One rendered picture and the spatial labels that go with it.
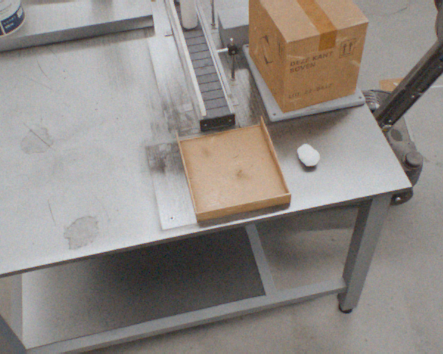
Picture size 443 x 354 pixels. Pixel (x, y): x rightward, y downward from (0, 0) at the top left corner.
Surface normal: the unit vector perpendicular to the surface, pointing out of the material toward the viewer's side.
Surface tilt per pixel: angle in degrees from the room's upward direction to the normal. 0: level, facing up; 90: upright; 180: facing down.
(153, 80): 0
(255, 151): 0
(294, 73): 90
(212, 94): 0
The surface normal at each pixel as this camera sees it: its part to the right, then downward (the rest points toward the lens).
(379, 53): -0.04, -0.62
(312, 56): 0.32, 0.73
